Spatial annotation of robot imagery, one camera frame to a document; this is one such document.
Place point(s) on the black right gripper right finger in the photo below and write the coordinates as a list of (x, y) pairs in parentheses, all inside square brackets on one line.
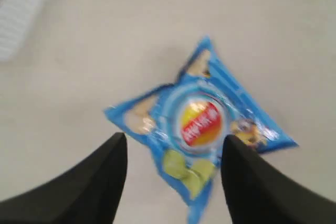
[(256, 192)]

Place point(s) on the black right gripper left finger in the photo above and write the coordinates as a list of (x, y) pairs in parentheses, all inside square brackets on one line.
[(90, 192)]

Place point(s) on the blue snack packet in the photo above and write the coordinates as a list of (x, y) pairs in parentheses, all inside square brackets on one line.
[(184, 125)]

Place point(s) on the white perforated plastic basket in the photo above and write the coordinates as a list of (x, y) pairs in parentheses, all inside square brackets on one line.
[(17, 18)]

